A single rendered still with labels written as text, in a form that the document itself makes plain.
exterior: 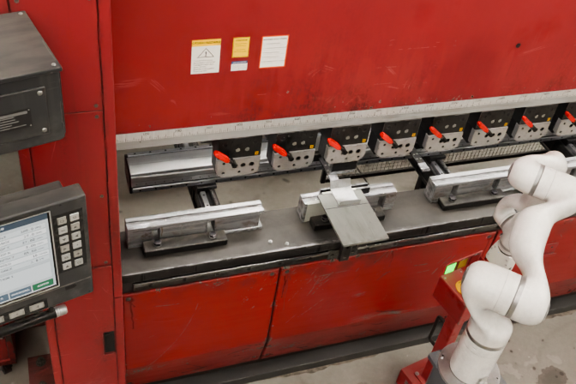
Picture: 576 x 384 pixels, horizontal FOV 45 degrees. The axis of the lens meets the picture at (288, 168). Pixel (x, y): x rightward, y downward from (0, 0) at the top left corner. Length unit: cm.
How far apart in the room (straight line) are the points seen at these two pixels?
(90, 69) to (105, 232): 58
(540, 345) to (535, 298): 187
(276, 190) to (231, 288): 153
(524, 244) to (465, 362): 39
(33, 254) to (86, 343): 84
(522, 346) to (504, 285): 183
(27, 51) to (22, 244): 47
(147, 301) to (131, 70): 92
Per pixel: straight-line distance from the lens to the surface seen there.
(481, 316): 203
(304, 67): 222
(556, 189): 217
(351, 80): 232
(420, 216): 287
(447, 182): 292
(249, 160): 238
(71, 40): 176
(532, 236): 206
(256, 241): 261
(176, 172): 272
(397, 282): 304
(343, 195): 267
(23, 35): 162
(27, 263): 181
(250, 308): 281
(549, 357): 380
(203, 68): 211
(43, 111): 156
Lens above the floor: 277
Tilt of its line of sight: 40 degrees down
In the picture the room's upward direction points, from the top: 9 degrees clockwise
